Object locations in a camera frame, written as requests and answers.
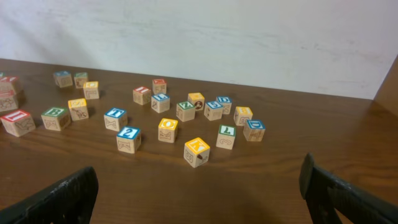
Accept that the red I block near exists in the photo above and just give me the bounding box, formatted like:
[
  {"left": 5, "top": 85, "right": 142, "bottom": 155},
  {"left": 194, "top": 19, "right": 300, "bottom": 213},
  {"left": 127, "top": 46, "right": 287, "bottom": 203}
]
[{"left": 1, "top": 110, "right": 36, "bottom": 137}]

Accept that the blue 2 block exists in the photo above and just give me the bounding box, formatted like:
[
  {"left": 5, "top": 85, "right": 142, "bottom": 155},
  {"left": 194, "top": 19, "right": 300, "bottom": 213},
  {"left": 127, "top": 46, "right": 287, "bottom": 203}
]
[{"left": 116, "top": 126, "right": 142, "bottom": 154}]

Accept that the blue 5 block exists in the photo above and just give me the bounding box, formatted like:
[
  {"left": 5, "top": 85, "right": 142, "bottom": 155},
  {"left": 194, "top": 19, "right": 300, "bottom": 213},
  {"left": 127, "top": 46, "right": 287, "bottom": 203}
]
[{"left": 204, "top": 101, "right": 223, "bottom": 121}]

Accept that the red Y block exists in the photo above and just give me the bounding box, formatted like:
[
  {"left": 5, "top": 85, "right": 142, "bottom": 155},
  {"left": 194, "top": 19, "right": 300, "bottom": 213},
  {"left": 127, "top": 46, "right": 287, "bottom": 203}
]
[{"left": 1, "top": 77, "right": 22, "bottom": 94}]

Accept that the yellow O block right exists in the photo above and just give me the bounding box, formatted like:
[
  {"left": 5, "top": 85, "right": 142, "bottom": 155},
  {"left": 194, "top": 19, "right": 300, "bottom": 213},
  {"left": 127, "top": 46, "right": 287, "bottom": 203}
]
[{"left": 158, "top": 118, "right": 178, "bottom": 143}]

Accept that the blue D block right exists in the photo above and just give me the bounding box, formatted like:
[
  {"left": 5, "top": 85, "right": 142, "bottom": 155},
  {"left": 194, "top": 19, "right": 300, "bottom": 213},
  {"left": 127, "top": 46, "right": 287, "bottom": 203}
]
[{"left": 243, "top": 119, "right": 266, "bottom": 142}]

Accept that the green Z block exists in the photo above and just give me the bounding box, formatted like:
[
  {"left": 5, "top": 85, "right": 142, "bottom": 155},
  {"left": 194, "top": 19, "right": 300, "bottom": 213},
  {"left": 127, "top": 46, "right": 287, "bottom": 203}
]
[{"left": 176, "top": 101, "right": 196, "bottom": 122}]

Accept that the blue D block far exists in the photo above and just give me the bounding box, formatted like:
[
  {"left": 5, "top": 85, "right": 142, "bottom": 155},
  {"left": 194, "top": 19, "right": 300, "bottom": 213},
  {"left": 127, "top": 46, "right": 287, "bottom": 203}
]
[{"left": 216, "top": 96, "right": 232, "bottom": 114}]

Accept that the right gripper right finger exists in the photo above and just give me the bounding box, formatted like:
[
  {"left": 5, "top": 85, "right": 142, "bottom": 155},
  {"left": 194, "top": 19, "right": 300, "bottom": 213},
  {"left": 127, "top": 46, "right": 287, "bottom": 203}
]
[{"left": 299, "top": 153, "right": 397, "bottom": 224}]

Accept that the red I block far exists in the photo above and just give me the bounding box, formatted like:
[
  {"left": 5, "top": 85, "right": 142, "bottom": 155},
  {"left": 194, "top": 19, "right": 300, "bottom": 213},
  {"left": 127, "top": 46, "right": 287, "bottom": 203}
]
[{"left": 133, "top": 86, "right": 151, "bottom": 105}]

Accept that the blue d block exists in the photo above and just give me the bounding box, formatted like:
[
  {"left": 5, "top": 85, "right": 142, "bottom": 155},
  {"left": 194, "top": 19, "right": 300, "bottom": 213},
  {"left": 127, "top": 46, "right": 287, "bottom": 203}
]
[
  {"left": 216, "top": 96, "right": 232, "bottom": 114},
  {"left": 243, "top": 119, "right": 266, "bottom": 142}
]

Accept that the yellow block centre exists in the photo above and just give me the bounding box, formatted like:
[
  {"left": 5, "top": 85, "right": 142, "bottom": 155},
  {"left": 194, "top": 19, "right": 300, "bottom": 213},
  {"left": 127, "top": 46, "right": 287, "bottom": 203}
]
[{"left": 68, "top": 98, "right": 89, "bottom": 121}]

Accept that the red i block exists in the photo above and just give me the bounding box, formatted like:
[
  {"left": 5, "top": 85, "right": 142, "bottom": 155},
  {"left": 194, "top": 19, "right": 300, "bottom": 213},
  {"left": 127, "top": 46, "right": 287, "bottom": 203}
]
[
  {"left": 133, "top": 86, "right": 151, "bottom": 105},
  {"left": 1, "top": 110, "right": 36, "bottom": 137}
]

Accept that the green N block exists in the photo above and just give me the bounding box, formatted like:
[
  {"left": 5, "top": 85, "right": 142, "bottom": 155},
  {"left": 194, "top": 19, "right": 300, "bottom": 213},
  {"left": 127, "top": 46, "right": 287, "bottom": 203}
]
[{"left": 74, "top": 72, "right": 88, "bottom": 88}]

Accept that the green B block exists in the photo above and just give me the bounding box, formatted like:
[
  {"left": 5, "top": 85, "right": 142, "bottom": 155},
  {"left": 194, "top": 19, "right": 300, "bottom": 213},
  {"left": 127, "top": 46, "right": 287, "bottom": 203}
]
[{"left": 41, "top": 107, "right": 71, "bottom": 131}]

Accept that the blue L block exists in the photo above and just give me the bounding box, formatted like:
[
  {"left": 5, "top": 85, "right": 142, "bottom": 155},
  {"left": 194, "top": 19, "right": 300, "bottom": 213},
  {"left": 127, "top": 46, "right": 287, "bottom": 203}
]
[{"left": 151, "top": 93, "right": 170, "bottom": 113}]

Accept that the blue T block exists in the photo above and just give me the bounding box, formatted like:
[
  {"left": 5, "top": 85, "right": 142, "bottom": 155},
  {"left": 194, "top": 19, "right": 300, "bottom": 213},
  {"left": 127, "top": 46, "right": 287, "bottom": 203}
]
[{"left": 104, "top": 108, "right": 127, "bottom": 131}]

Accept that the blue X block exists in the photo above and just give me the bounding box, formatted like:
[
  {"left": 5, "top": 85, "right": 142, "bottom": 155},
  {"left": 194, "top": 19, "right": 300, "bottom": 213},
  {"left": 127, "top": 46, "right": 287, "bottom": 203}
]
[{"left": 53, "top": 71, "right": 73, "bottom": 88}]

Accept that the yellow C block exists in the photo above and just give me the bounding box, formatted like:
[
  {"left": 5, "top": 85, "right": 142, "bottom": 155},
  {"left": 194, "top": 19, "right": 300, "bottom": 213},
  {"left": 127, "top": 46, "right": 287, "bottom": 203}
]
[{"left": 83, "top": 81, "right": 100, "bottom": 100}]

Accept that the red U block far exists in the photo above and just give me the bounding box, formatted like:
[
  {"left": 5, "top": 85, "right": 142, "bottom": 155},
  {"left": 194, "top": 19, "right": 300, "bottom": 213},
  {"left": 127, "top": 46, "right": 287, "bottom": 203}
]
[{"left": 0, "top": 90, "right": 19, "bottom": 112}]

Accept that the yellow block far right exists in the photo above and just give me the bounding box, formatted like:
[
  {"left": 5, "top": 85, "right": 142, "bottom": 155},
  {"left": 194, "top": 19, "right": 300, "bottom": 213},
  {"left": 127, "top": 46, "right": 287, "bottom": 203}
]
[{"left": 188, "top": 92, "right": 205, "bottom": 111}]

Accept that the yellow 8 block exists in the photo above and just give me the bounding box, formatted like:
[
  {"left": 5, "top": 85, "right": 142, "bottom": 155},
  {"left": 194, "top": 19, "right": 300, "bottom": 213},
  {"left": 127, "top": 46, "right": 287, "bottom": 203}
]
[{"left": 234, "top": 106, "right": 253, "bottom": 126}]

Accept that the yellow K block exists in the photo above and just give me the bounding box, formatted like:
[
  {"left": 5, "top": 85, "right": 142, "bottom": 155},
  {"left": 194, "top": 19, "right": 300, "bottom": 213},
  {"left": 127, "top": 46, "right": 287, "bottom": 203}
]
[{"left": 183, "top": 138, "right": 210, "bottom": 168}]

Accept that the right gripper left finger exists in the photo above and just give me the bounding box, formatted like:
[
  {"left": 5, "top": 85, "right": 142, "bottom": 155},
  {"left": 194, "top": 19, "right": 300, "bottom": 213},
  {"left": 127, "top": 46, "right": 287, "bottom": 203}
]
[{"left": 1, "top": 166, "right": 99, "bottom": 223}]

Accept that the green 7 block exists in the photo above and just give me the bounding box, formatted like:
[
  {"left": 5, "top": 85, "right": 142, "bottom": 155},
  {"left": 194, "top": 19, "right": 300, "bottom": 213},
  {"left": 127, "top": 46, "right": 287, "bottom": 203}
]
[{"left": 216, "top": 124, "right": 236, "bottom": 150}]

